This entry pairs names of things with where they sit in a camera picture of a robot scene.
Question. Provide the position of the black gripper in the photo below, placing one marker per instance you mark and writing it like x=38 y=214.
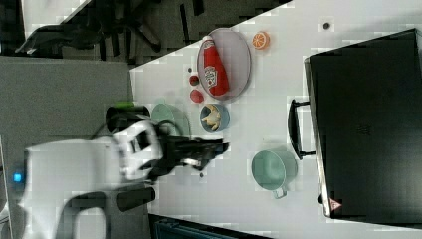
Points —
x=181 y=151

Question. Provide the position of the blue bowl with chicken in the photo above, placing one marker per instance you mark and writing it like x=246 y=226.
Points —
x=214 y=117

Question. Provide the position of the green mug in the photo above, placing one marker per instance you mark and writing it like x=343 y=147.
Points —
x=273 y=170

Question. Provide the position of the green perforated strainer dish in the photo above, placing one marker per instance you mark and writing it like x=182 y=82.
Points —
x=178 y=122

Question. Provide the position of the lower red strawberry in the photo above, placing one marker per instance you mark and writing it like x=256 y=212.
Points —
x=196 y=96

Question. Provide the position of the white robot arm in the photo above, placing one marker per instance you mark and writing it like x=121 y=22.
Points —
x=74 y=188

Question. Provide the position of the upper red strawberry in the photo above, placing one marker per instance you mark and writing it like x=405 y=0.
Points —
x=194 y=80

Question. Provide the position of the red ketchup bottle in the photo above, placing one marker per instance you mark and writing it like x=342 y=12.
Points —
x=214 y=71

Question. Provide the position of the red strawberry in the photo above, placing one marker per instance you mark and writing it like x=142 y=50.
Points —
x=196 y=96
x=194 y=80

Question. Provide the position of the grey oval plate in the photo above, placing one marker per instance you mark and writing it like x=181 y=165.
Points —
x=235 y=55

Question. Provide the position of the orange slice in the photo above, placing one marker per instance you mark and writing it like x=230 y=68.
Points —
x=261 y=40

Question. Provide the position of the black toaster oven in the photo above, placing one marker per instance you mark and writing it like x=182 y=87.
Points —
x=365 y=101

